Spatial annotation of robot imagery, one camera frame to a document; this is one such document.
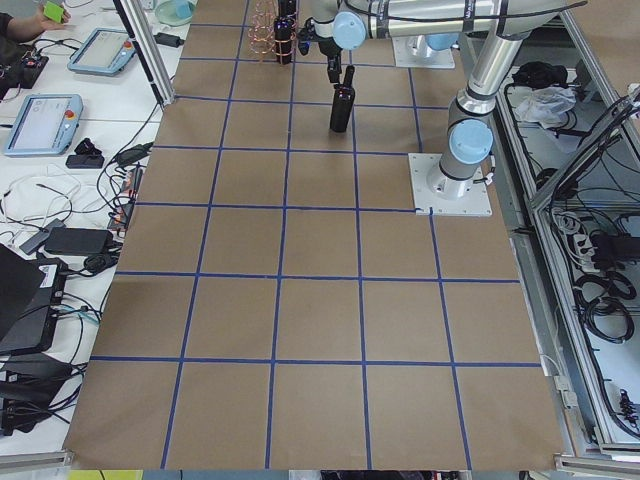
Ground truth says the black small power adapter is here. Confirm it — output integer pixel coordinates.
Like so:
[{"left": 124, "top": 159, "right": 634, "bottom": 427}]
[{"left": 154, "top": 32, "right": 184, "bottom": 48}]

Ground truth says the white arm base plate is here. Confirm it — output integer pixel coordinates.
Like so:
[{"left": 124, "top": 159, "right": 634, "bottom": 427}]
[
  {"left": 393, "top": 33, "right": 458, "bottom": 69},
  {"left": 408, "top": 153, "right": 492, "bottom": 217}
]

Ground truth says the dark glass wine bottle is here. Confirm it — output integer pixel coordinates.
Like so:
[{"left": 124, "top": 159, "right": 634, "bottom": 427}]
[{"left": 329, "top": 65, "right": 356, "bottom": 133}]

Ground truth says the blue teach pendant near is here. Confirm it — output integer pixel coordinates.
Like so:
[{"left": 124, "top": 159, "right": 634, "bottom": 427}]
[{"left": 3, "top": 94, "right": 84, "bottom": 157}]

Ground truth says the green block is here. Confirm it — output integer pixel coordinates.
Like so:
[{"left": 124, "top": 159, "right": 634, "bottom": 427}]
[{"left": 43, "top": 1, "right": 65, "bottom": 24}]

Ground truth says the blue teach pendant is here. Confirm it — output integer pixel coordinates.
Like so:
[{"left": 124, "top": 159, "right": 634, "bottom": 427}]
[
  {"left": 67, "top": 28, "right": 135, "bottom": 76},
  {"left": 3, "top": 94, "right": 84, "bottom": 157}
]

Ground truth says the copper wire wine basket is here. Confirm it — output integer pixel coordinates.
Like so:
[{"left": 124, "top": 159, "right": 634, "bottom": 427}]
[{"left": 249, "top": 1, "right": 297, "bottom": 61}]

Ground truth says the black laptop computer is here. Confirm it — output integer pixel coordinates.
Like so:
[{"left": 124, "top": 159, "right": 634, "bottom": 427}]
[{"left": 1, "top": 246, "right": 67, "bottom": 355}]

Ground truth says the person hand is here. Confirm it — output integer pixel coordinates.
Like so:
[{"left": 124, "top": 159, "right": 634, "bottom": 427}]
[{"left": 33, "top": 8, "right": 71, "bottom": 33}]

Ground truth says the blue teach pendant far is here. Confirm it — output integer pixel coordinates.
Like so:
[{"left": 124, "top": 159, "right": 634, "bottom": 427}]
[{"left": 67, "top": 28, "right": 135, "bottom": 76}]

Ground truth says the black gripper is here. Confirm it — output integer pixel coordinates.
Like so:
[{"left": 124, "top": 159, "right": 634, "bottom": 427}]
[{"left": 297, "top": 18, "right": 342, "bottom": 84}]

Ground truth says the crumpled white cloth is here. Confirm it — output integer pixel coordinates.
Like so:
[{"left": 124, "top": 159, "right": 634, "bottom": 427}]
[{"left": 514, "top": 86, "right": 576, "bottom": 128}]

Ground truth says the dark wine bottle in basket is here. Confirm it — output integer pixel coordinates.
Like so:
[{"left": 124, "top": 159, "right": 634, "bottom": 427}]
[{"left": 273, "top": 15, "right": 294, "bottom": 65}]

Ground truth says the aluminium frame post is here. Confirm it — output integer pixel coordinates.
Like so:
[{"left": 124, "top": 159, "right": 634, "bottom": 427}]
[{"left": 113, "top": 0, "right": 175, "bottom": 107}]

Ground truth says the black power adapter brick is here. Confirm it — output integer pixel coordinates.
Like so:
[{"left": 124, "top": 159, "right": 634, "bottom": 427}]
[{"left": 44, "top": 227, "right": 113, "bottom": 256}]

